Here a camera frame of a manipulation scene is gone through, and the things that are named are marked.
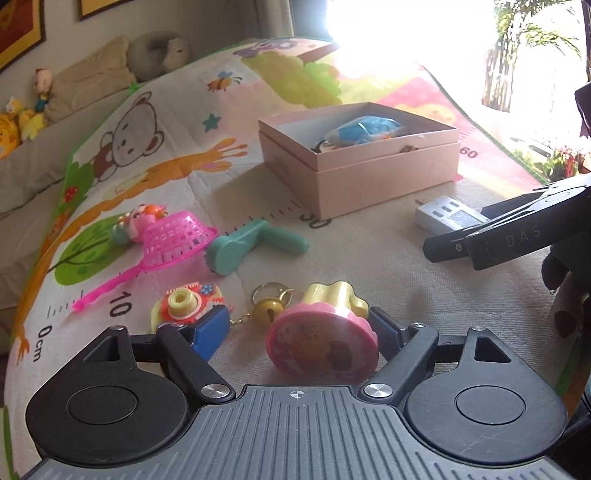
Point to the white small box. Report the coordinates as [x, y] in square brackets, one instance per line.
[446, 214]

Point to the gloved right hand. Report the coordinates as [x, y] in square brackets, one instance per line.
[566, 272]

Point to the yellow small plush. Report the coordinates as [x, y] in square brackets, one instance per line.
[29, 122]

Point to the yellow duck plush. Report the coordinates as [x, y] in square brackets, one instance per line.
[9, 136]

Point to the pink plastic strainer scoop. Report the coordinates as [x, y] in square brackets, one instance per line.
[166, 242]

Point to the pink round stamp toy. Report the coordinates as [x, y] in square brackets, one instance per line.
[326, 337]

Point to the cartoon figurine red white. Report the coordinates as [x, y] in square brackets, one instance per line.
[325, 146]

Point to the beige pillow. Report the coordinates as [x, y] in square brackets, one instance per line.
[99, 75]

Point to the teal plastic toy tool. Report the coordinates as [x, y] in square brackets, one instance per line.
[225, 253]

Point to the small doll red hat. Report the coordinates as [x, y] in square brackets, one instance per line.
[42, 86]

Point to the grey neck pillow plush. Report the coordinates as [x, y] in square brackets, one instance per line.
[157, 53]

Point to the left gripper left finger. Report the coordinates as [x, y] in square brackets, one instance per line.
[186, 351]

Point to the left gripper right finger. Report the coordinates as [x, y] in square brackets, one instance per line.
[407, 349]

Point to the framed picture on wall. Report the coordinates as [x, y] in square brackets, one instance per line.
[22, 28]

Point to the blue white wet wipes pack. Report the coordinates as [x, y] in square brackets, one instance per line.
[363, 130]

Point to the pink cardboard box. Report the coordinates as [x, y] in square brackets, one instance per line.
[348, 179]

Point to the yellow cheese keychain toy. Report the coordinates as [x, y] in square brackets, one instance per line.
[189, 303]

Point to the colourful cartoon play mat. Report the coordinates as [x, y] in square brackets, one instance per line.
[190, 140]

